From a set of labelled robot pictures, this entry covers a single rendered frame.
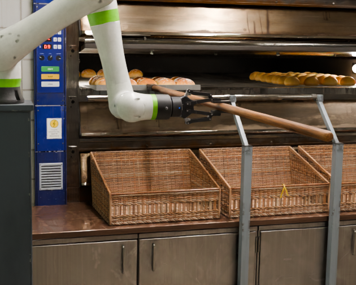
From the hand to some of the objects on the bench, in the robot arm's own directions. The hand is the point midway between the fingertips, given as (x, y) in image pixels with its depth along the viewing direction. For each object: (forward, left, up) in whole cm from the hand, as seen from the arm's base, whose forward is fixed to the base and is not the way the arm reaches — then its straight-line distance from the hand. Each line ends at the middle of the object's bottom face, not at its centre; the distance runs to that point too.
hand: (221, 106), depth 266 cm
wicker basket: (+53, +91, -62) cm, 122 cm away
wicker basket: (-6, +88, -62) cm, 108 cm away
